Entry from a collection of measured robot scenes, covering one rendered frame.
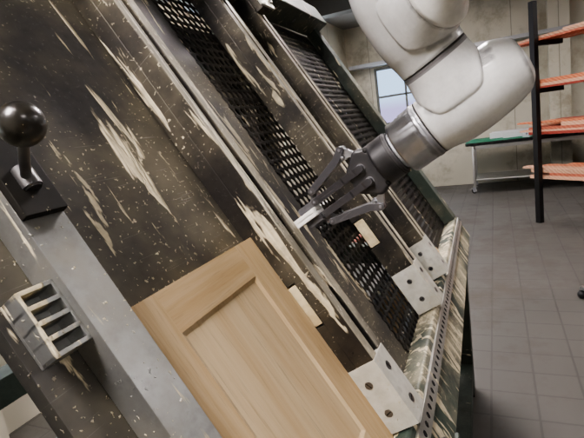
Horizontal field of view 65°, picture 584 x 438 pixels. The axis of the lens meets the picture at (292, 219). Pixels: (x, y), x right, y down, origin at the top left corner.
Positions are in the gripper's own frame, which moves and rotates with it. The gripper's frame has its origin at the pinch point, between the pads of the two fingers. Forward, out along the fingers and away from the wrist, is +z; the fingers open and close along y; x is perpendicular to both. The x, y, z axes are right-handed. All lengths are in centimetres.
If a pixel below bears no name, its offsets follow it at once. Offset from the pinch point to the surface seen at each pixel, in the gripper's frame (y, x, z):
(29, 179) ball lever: 18.4, 41.9, 2.1
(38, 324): 5.5, 47.6, 4.9
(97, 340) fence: 1.6, 43.8, 4.7
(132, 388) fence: -4.1, 43.8, 4.5
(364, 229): -10.8, -41.5, 7.1
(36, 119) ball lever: 18, 46, -8
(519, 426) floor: -127, -123, 32
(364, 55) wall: 197, -813, 83
